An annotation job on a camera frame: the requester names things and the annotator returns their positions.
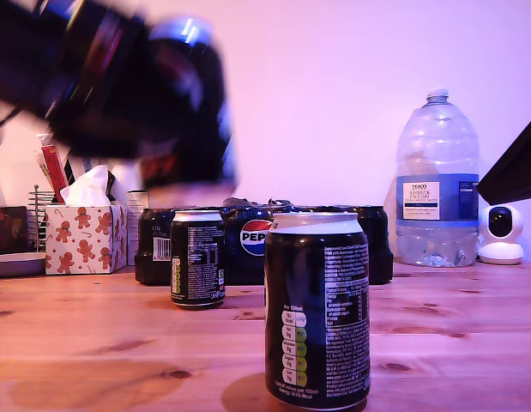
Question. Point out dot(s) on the large clear water bottle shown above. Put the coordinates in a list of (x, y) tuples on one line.
[(436, 214)]

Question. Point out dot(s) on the small white round camera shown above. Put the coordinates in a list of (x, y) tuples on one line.
[(501, 240)]

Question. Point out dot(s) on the shrink-wrapped Pepsi can multipack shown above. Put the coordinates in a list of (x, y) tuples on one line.
[(245, 266)]

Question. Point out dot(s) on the black Pepsi Max can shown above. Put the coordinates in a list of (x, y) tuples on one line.
[(205, 129), (198, 266), (316, 317)]

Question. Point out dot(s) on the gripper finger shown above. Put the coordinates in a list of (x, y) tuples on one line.
[(518, 171), (119, 107)]

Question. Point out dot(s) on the white tissue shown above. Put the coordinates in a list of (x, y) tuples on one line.
[(87, 189)]

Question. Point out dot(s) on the pale stick packet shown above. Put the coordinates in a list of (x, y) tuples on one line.
[(42, 167)]

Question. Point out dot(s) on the gingerbread print tissue box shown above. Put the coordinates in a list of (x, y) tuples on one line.
[(85, 244)]

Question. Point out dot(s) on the white printed carton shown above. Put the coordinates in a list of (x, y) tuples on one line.
[(136, 201)]

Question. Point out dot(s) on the grey plate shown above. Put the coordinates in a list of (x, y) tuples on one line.
[(16, 265)]

